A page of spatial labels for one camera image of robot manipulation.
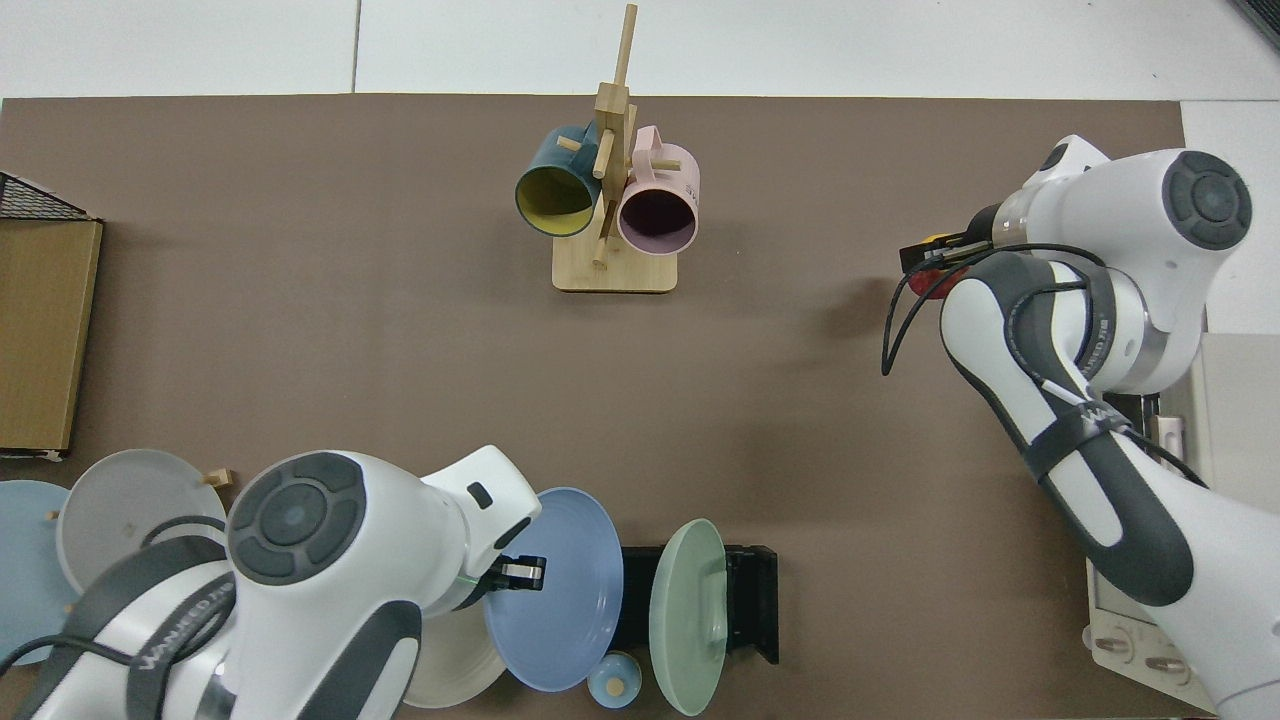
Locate dark teal mug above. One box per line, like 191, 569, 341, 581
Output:
515, 124, 604, 238

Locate pink mug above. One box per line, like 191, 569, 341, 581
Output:
617, 125, 701, 254

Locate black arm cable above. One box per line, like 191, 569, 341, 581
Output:
0, 513, 229, 669
880, 240, 1211, 491

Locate small blue round thing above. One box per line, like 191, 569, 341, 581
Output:
587, 651, 643, 709

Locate pale green plate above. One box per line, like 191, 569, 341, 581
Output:
648, 518, 729, 717

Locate beige plate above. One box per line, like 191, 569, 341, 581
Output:
400, 600, 511, 709

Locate black dish rack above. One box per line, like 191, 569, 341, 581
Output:
610, 545, 779, 665

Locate grey plate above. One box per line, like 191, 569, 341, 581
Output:
56, 449, 229, 596

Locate light blue plate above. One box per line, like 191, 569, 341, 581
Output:
0, 480, 81, 666

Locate red yellow apple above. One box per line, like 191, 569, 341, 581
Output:
908, 233, 967, 301

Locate wooden cup stand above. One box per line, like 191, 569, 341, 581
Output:
551, 3, 680, 294

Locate brown table cloth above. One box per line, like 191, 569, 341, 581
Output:
0, 94, 1216, 720

